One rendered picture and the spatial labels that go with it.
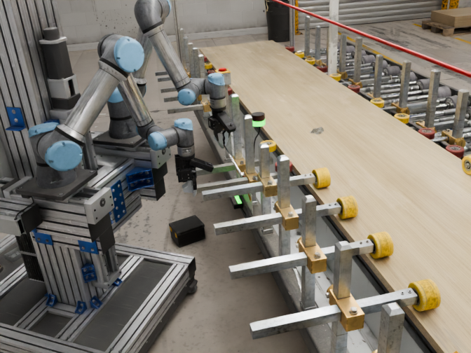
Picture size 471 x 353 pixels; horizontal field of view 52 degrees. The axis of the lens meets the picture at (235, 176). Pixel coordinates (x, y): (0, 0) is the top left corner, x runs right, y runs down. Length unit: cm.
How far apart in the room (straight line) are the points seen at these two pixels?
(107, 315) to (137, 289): 22
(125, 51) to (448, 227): 128
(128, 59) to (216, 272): 165
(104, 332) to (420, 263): 151
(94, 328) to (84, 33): 788
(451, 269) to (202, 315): 152
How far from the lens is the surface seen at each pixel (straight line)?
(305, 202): 147
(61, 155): 178
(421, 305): 145
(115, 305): 262
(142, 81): 239
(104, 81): 180
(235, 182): 219
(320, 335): 166
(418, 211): 193
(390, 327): 113
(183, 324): 274
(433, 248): 174
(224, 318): 274
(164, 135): 199
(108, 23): 982
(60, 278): 260
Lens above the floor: 188
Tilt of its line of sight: 27 degrees down
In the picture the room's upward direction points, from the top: 4 degrees counter-clockwise
